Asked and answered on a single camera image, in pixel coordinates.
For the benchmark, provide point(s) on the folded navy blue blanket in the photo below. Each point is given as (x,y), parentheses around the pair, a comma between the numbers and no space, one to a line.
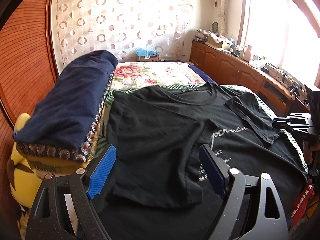
(65,124)

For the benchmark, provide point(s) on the cardboard box on cabinet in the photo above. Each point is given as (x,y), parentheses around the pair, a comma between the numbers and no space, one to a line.
(219,41)

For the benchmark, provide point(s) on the black printed t-shirt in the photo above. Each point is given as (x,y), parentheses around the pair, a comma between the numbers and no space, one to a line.
(158,188)

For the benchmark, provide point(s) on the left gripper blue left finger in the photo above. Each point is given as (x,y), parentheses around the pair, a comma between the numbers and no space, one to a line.
(99,169)

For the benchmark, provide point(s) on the small black tripod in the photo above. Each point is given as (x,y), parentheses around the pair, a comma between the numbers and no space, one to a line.
(294,90)

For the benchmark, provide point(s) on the window with wooden frame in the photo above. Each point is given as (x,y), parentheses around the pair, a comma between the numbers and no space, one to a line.
(279,31)

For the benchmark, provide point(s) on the floral quilt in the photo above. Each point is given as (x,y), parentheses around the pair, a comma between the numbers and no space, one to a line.
(136,75)

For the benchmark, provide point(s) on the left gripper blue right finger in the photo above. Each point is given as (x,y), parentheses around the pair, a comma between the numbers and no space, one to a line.
(216,170)

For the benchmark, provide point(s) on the palm leaf print bedsheet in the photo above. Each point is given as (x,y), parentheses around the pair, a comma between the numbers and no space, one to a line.
(109,98)

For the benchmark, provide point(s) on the long wooden side cabinet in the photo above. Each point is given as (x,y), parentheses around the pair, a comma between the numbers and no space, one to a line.
(226,69)

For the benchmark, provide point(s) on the person right hand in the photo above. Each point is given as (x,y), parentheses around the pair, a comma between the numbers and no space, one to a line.
(308,149)

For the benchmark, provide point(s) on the red bag beside bed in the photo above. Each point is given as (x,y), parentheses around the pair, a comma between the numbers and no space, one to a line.
(301,203)

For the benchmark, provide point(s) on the beige window side curtain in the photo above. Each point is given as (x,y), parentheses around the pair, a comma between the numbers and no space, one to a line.
(222,6)

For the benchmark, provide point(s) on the circle patterned sheer curtain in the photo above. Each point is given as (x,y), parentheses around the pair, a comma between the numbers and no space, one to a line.
(120,26)

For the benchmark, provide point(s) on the box with blue cloth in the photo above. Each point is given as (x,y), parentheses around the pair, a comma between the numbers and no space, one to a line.
(144,55)

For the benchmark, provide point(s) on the yellow plush toy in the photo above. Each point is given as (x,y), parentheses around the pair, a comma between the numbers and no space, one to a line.
(27,166)

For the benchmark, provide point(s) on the pink thermos jug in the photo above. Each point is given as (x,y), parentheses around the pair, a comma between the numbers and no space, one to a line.
(247,53)

